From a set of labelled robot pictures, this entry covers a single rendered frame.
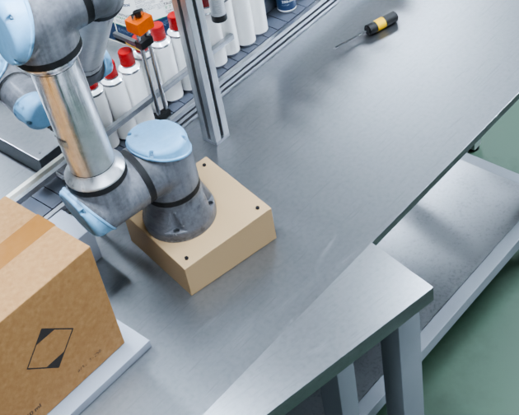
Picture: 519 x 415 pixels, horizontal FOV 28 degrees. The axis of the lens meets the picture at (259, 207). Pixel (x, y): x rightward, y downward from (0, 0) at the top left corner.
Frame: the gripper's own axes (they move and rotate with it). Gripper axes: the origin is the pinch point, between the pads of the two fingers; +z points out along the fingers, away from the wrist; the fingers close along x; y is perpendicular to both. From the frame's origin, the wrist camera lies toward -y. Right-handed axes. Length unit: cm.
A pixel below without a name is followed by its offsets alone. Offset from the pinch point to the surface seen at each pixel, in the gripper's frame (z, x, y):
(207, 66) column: 2.6, -25.6, -15.5
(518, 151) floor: 149, -72, -29
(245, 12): 21, -46, -2
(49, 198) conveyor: -3.2, 16.5, -0.6
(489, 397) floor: 105, 5, -74
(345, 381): 45, 20, -62
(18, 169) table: 3.7, 14.5, 19.1
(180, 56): 9.4, -26.8, -1.4
